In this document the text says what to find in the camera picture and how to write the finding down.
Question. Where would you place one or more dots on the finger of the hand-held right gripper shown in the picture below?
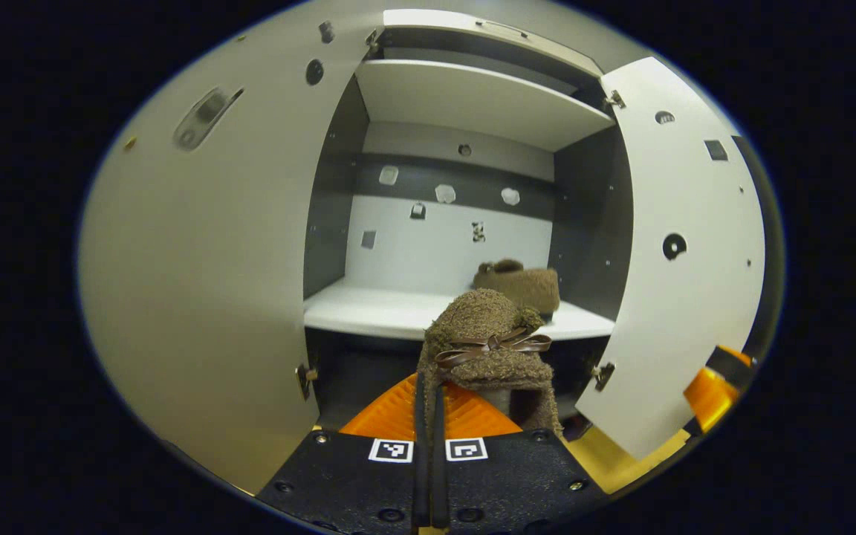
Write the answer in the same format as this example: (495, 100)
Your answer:
(707, 397)

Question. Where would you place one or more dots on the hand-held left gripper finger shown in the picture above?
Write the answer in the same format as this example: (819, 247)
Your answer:
(420, 475)
(439, 483)

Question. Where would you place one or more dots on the white cabinet door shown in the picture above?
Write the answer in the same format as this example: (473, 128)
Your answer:
(212, 297)
(688, 297)

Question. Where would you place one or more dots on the brown fuzzy shoe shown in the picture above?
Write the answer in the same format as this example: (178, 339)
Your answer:
(484, 312)
(524, 290)

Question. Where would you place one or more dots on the white cabinet shelf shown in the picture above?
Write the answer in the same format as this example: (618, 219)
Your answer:
(472, 104)
(376, 312)

